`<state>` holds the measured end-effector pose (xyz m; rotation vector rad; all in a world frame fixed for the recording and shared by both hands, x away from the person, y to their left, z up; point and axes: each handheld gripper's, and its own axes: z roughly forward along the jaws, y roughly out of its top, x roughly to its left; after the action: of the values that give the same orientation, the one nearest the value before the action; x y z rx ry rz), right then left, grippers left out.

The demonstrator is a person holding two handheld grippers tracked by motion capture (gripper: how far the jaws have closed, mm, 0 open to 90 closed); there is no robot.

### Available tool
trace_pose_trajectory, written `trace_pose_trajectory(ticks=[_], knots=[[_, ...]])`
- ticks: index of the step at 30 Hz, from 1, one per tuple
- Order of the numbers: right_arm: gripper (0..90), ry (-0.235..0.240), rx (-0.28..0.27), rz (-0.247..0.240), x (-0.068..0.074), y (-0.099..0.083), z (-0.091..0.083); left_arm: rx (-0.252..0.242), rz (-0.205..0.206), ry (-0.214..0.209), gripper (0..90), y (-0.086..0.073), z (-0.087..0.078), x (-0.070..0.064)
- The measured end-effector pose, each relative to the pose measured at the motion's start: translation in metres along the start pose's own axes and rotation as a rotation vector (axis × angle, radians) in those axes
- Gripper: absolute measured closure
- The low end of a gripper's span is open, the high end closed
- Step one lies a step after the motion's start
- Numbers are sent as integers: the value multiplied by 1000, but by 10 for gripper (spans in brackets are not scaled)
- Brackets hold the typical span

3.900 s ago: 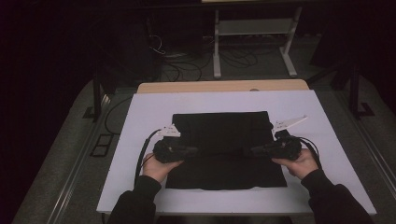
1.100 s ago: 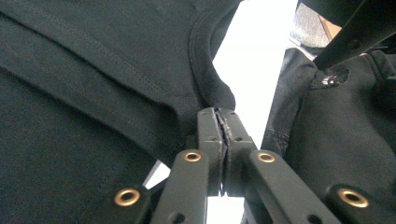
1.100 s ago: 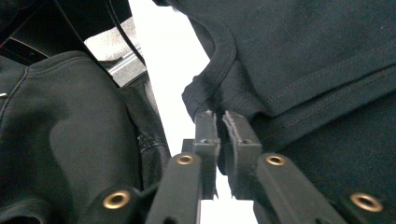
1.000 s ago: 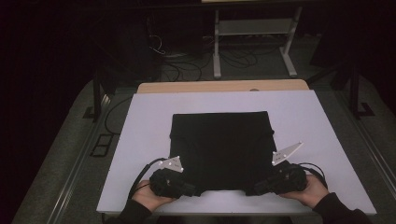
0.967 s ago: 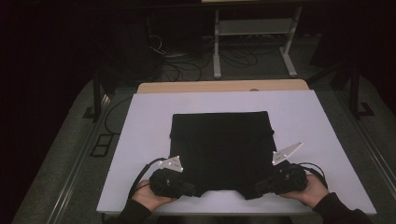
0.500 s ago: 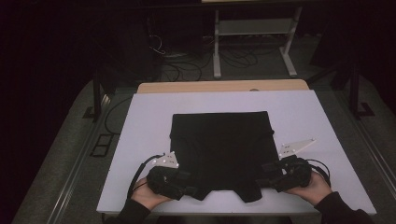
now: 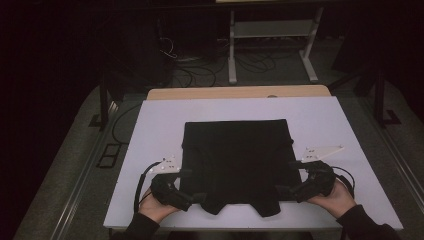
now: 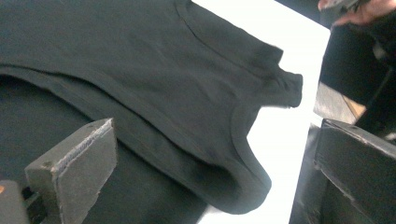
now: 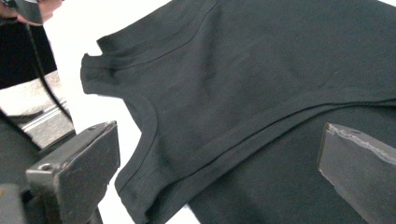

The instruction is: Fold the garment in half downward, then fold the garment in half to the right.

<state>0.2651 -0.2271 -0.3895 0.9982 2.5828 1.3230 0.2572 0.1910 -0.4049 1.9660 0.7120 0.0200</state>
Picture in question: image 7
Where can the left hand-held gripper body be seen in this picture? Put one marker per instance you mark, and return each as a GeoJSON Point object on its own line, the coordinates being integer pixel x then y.
{"type": "Point", "coordinates": [168, 193]}

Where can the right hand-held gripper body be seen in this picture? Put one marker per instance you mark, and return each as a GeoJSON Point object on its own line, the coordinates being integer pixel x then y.
{"type": "Point", "coordinates": [320, 181]}

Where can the black tank top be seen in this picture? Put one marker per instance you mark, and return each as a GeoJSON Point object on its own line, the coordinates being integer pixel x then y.
{"type": "Point", "coordinates": [238, 160]}

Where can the person's left hand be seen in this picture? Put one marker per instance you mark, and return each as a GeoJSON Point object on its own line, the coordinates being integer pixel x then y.
{"type": "Point", "coordinates": [153, 208]}

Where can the person's right hand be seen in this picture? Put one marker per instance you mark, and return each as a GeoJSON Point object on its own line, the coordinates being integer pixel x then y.
{"type": "Point", "coordinates": [338, 201]}

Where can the white board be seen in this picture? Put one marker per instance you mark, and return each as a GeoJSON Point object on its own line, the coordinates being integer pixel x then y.
{"type": "Point", "coordinates": [240, 110]}

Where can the black metal stand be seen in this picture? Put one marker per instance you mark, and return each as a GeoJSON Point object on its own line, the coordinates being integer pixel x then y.
{"type": "Point", "coordinates": [104, 100]}
{"type": "Point", "coordinates": [380, 96]}

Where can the metal floor rail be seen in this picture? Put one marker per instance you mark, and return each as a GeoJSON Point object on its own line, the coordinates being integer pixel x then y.
{"type": "Point", "coordinates": [400, 158]}
{"type": "Point", "coordinates": [71, 206]}

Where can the white metal table frame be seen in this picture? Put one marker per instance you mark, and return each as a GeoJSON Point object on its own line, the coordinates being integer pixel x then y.
{"type": "Point", "coordinates": [232, 50]}

